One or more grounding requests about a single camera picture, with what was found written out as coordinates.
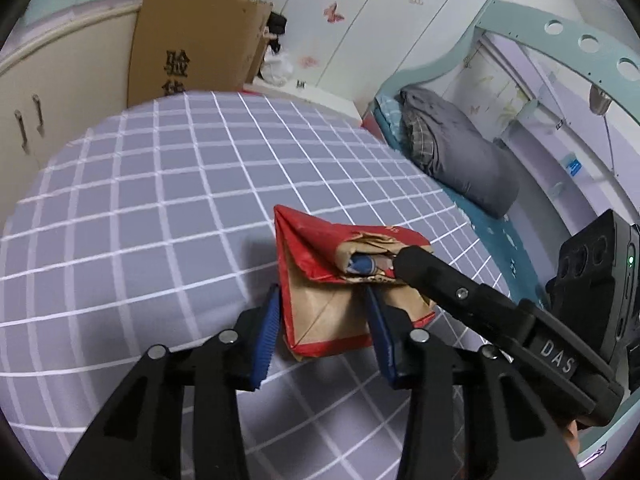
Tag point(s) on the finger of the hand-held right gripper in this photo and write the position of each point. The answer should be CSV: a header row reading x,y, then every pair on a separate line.
x,y
450,285

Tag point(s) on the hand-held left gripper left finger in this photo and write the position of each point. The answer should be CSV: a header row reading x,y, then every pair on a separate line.
x,y
265,332

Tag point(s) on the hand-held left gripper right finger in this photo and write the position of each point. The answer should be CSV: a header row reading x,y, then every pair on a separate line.
x,y
380,337

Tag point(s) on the brown red paper bag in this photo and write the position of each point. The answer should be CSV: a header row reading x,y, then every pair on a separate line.
x,y
320,305

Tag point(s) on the teal bed sheet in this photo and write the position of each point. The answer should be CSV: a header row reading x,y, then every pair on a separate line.
x,y
495,230

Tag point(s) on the grey folded blanket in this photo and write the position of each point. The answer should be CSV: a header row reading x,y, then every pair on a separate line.
x,y
460,160

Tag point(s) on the grey checkered tablecloth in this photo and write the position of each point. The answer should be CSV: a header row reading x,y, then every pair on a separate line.
x,y
150,210

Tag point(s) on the metal hanging fixture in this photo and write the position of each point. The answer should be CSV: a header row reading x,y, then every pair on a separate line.
x,y
599,100

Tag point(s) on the white wardrobe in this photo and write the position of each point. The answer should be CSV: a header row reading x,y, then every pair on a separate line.
x,y
380,35

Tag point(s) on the small pink butterfly sticker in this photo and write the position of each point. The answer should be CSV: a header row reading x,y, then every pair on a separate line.
x,y
308,61

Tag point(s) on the white plastic bag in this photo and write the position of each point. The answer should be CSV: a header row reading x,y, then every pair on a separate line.
x,y
277,67

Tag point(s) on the cardboard box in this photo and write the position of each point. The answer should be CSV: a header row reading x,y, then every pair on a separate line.
x,y
200,45

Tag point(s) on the beige cabinet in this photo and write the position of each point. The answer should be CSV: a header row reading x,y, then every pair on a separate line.
x,y
65,75

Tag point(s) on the blue wall sticker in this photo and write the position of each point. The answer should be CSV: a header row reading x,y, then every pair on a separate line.
x,y
572,166

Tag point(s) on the teal bed frame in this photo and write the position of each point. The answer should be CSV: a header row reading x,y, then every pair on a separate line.
x,y
550,40

